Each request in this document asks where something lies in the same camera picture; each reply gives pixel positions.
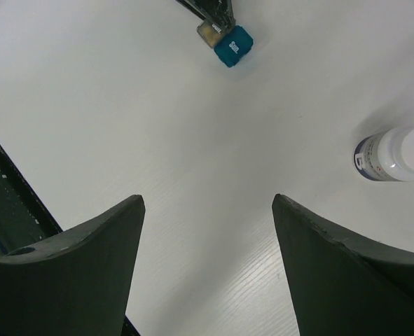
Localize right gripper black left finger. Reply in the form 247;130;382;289
0;195;145;335

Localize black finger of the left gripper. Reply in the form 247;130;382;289
177;0;235;30

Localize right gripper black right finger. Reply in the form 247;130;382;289
272;195;414;335

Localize yellow pills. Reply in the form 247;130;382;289
203;26;221;48

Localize blue pill box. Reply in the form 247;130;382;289
214;25;254;68

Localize white pill bottle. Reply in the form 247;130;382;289
353;126;414;182

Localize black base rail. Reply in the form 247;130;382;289
0;144;62;255

